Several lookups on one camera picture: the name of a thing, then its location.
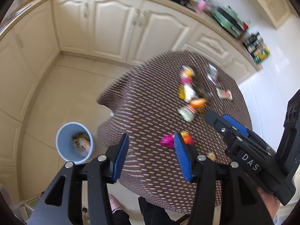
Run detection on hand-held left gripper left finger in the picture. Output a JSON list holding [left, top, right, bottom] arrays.
[[27, 133, 130, 225]]

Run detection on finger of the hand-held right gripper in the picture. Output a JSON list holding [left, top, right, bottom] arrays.
[[205, 111, 237, 147], [223, 114, 255, 139]]

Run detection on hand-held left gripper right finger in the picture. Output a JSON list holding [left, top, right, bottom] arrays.
[[174, 132, 275, 225]]

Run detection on orange foil wrapper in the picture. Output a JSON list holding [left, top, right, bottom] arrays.
[[180, 131, 195, 145]]

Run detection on magenta foil wrapper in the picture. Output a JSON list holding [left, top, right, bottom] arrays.
[[160, 133, 175, 149]]

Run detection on orange snack packet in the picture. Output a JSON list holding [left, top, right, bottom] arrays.
[[189, 98, 208, 110]]

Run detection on white red snack packet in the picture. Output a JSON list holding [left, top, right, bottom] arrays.
[[216, 88, 233, 101]]

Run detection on green white snack packet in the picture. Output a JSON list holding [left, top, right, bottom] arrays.
[[177, 105, 198, 122]]

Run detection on dark plastic wrapper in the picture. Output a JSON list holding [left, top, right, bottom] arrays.
[[190, 65, 214, 105]]

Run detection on pile of wrappers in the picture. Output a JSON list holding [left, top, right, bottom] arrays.
[[71, 133, 91, 156]]

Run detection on yellow white snack packet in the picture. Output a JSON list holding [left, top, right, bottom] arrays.
[[177, 83, 198, 103]]

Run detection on clear plastic bag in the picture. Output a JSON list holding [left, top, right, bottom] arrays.
[[205, 64, 220, 86]]

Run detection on yellow pink snack packet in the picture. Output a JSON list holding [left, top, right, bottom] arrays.
[[181, 66, 196, 85]]

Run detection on blue plastic bin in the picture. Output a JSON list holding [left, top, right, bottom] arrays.
[[56, 122, 95, 164]]

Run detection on person's right hand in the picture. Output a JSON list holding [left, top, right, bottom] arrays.
[[257, 187, 280, 219]]

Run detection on pink slipper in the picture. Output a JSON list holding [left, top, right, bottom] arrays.
[[109, 193, 125, 214]]

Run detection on person's dark trousers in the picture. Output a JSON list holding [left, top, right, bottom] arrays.
[[112, 196, 191, 225]]

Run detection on brown dotted tablecloth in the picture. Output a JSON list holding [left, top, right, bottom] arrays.
[[97, 50, 253, 216]]

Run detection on row of condiment bottles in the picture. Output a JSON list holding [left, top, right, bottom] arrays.
[[241, 20, 271, 64]]

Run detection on green electric cooker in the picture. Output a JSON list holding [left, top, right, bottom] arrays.
[[211, 5, 245, 39]]

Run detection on pink utensil holder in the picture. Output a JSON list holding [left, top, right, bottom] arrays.
[[196, 0, 209, 14]]

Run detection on cream upper kitchen cabinets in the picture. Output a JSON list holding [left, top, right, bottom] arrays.
[[245, 0, 294, 30]]

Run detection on cream kitchen cabinets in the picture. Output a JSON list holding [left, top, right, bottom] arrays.
[[245, 0, 294, 30], [0, 0, 263, 207]]

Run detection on cream lower kitchen cabinets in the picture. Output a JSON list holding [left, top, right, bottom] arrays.
[[0, 0, 263, 207]]

